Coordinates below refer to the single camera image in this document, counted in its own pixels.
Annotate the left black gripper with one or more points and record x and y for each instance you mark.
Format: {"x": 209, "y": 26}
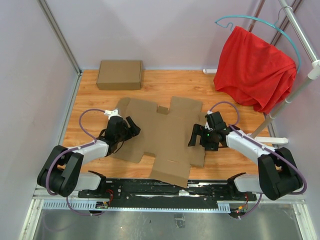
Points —
{"x": 132, "y": 131}

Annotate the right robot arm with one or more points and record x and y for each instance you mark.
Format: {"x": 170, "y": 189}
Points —
{"x": 278, "y": 174}

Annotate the cardboard box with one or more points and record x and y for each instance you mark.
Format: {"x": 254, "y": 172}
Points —
{"x": 164, "y": 135}
{"x": 120, "y": 75}

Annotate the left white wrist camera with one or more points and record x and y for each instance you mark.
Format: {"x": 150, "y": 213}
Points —
{"x": 112, "y": 113}

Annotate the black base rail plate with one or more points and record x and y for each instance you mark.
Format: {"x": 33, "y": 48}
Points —
{"x": 155, "y": 194}

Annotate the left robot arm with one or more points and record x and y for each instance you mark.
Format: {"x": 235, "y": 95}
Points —
{"x": 61, "y": 173}

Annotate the red cloth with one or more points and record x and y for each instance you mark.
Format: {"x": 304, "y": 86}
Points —
{"x": 253, "y": 72}

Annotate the folded cardboard box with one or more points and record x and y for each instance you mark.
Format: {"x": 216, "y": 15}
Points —
{"x": 120, "y": 75}

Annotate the white rack foot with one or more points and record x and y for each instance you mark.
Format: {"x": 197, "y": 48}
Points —
{"x": 209, "y": 71}

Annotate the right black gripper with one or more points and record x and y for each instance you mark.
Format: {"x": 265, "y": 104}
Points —
{"x": 200, "y": 130}

